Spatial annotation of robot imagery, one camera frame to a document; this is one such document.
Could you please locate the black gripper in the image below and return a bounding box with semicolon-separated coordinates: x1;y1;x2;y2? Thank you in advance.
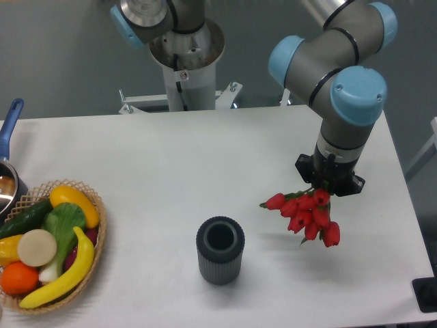
295;153;365;197

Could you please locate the red tulip bouquet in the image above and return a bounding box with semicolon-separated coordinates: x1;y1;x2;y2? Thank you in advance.
259;187;341;247

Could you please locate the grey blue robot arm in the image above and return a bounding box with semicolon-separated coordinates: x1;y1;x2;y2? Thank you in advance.
110;1;397;197

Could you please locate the dark grey ribbed vase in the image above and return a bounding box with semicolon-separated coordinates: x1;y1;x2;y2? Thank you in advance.
195;216;245;286

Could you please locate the black device at table edge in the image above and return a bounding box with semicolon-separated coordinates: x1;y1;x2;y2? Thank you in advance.
412;277;436;313

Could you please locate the purple red vegetable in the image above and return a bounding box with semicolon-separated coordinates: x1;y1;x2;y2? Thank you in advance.
64;228;98;271

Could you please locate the yellow banana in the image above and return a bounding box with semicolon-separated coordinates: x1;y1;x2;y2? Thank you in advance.
19;226;94;309

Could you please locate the green bok choy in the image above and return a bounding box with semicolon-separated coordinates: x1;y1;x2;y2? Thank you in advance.
39;203;86;284

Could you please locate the woven wicker basket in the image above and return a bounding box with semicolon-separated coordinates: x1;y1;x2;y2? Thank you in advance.
1;179;107;315

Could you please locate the beige round disc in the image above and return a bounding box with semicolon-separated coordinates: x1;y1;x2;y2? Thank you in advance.
17;229;57;267

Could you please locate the green cucumber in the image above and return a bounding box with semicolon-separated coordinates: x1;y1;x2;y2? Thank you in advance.
1;199;53;238

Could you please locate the orange fruit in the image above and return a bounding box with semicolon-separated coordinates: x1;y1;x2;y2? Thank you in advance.
1;262;39;295

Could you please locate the yellow pepper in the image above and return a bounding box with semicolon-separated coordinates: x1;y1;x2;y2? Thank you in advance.
0;234;23;268

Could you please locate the white frame at right edge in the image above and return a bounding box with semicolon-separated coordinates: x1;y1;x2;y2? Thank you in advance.
404;117;436;183

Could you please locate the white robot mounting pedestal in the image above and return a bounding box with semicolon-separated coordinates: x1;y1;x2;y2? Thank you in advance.
119;18;243;114

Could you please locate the blue handled saucepan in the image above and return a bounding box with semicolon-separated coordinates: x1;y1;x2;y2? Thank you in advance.
1;98;28;225

